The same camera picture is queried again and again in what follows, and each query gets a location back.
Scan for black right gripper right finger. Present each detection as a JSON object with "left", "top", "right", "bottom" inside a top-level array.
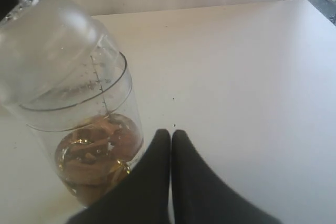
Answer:
[{"left": 171, "top": 130, "right": 280, "bottom": 223}]

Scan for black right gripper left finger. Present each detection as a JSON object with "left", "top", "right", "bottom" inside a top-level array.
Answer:
[{"left": 67, "top": 129, "right": 171, "bottom": 224}]

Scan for brown wooden cubes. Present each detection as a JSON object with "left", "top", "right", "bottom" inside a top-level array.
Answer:
[{"left": 55, "top": 113, "right": 143, "bottom": 207}]

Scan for clear dome shaker lid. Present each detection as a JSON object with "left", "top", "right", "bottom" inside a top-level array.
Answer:
[{"left": 1, "top": 0, "right": 121, "bottom": 111}]

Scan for clear plastic shaker cup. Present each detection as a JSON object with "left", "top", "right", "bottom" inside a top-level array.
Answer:
[{"left": 14, "top": 48, "right": 144, "bottom": 206}]

